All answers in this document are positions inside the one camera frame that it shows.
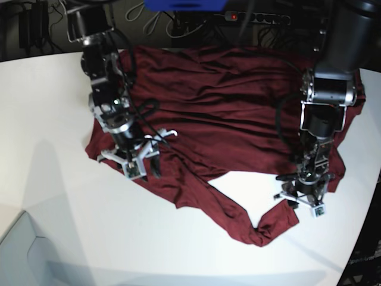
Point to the blue box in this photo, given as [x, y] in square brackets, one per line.
[185, 5]

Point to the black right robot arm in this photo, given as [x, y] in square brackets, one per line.
[109, 100]

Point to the black box on floor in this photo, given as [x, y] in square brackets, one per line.
[33, 25]

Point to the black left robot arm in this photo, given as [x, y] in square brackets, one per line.
[327, 90]

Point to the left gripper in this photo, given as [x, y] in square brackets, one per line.
[312, 186]

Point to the white bin at corner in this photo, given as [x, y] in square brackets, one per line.
[23, 261]

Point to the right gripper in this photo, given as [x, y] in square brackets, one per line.
[127, 136]

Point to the black power strip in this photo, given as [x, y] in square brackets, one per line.
[258, 18]

